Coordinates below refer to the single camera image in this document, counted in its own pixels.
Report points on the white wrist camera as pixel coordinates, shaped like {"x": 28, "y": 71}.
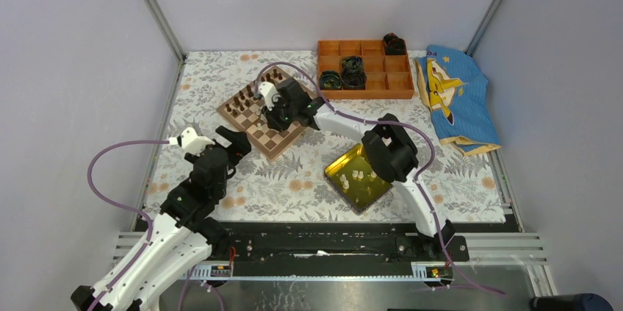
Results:
{"x": 191, "y": 141}
{"x": 269, "y": 94}

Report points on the black rolled strap corner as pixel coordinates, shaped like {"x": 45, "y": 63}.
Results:
{"x": 394, "y": 45}

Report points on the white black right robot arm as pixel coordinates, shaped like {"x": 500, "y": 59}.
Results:
{"x": 390, "y": 151}

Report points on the dark blue cylinder object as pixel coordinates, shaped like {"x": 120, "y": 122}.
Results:
{"x": 574, "y": 302}

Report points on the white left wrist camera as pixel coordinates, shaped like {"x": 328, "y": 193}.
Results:
{"x": 191, "y": 141}

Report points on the blue pikachu cloth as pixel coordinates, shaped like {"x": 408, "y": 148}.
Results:
{"x": 454, "y": 90}

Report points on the orange compartment tray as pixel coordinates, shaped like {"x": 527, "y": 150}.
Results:
{"x": 359, "y": 69}

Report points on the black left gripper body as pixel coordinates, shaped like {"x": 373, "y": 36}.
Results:
{"x": 192, "y": 159}

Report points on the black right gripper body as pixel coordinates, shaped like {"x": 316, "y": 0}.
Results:
{"x": 281, "y": 116}

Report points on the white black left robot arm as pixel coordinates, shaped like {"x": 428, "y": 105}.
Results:
{"x": 181, "y": 235}

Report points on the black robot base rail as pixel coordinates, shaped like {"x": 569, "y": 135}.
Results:
{"x": 327, "y": 250}

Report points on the gold metal tin tray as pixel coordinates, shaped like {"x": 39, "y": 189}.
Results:
{"x": 361, "y": 194}

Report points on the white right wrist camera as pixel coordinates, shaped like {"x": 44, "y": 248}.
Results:
{"x": 269, "y": 94}

